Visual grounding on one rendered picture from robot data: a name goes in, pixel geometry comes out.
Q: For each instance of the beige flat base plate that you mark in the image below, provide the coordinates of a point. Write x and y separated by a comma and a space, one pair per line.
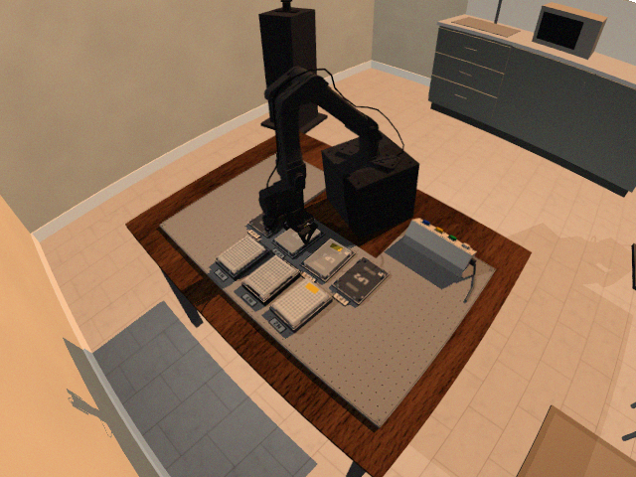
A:
372, 354

